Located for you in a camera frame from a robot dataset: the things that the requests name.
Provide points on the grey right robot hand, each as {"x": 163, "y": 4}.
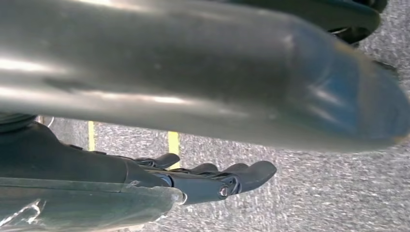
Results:
{"x": 80, "y": 179}

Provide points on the yellow floor tape square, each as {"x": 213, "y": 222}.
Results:
{"x": 173, "y": 144}

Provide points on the silver robot leg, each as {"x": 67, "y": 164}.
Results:
{"x": 160, "y": 64}

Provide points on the dark robot foot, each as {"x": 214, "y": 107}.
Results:
{"x": 352, "y": 16}

